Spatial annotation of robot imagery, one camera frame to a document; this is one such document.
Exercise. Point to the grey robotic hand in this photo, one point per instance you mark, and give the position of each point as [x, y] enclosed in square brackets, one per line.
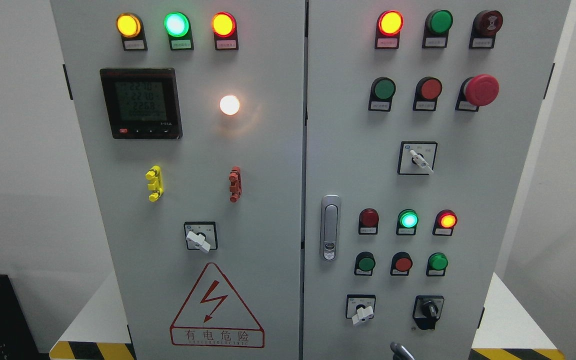
[400, 352]

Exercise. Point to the red stop push button lower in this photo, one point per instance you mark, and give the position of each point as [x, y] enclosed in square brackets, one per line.
[401, 264]

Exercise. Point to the green start push button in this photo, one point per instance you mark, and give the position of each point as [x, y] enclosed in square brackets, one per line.
[365, 264]

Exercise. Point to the green push button lower right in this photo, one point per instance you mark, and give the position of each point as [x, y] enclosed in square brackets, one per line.
[436, 265]

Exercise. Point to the red push button upper row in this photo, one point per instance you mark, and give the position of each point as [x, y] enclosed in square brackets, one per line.
[426, 94]

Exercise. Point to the green push button upper row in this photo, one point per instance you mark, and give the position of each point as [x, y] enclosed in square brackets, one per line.
[381, 94]

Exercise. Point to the red emergency stop mushroom button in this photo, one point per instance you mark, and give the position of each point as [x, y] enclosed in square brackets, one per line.
[477, 91]

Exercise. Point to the green indicator lamp lower middle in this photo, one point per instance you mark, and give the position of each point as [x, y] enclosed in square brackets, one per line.
[407, 222]

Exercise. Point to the green indicator lamp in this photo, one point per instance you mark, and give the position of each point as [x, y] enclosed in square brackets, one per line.
[407, 222]
[179, 31]
[436, 29]

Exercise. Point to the red indicator lamp lower left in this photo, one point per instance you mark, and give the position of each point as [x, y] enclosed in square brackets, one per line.
[368, 221]

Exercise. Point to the red indicator lamp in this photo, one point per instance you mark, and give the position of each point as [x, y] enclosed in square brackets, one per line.
[368, 221]
[445, 222]

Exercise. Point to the red indicator lamp lower right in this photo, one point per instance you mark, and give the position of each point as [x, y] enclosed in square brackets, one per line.
[445, 222]

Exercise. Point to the red electric hazard warning sign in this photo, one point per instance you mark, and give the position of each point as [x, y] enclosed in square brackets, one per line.
[215, 315]

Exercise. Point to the grey right cabinet door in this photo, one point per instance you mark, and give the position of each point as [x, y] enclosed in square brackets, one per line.
[354, 153]

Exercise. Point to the grey cabinet door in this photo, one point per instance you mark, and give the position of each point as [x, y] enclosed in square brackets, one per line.
[354, 153]
[259, 236]

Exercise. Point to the red terminal connector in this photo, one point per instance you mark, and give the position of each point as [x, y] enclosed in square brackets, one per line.
[235, 188]

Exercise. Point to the white platform with hazard stripes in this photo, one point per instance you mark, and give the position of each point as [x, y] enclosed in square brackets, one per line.
[506, 332]

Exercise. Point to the white glowing indicator lamp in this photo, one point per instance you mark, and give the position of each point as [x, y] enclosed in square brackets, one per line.
[229, 105]

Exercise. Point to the yellow terminal connector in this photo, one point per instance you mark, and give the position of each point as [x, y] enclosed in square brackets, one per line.
[155, 183]

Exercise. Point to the grey left cabinet door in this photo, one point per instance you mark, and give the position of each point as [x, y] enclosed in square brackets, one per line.
[259, 236]

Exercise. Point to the red-rimmed indicator lamp top right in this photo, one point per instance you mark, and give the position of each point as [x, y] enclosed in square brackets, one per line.
[388, 29]

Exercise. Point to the red-rimmed indicator lamp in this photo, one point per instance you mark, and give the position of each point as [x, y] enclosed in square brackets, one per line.
[388, 29]
[224, 27]

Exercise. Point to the green indicator lamp top right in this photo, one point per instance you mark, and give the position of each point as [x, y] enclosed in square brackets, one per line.
[436, 29]

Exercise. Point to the dark red buzzer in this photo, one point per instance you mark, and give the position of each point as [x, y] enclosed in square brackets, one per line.
[484, 28]

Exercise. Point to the black digital power meter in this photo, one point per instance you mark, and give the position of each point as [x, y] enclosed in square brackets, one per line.
[142, 103]

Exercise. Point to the red-rimmed indicator lamp top left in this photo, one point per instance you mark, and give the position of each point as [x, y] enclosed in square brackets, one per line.
[224, 27]

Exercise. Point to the green indicator lamp top left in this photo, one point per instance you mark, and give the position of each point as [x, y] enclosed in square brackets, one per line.
[179, 31]

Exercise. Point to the yellow indicator lamp top left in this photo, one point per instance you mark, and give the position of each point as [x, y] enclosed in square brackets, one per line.
[130, 28]

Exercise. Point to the black rotary selector switch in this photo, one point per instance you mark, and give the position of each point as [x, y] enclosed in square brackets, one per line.
[427, 311]

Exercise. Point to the lower white selector switch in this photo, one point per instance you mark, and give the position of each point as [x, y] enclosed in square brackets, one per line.
[360, 308]

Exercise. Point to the silver door lock handle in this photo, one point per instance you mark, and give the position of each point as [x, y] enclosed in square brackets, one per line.
[329, 225]

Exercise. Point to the upper right white selector switch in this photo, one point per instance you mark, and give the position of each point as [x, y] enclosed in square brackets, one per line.
[417, 157]

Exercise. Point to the left door white selector switch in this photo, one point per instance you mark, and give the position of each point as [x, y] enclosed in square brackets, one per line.
[201, 235]

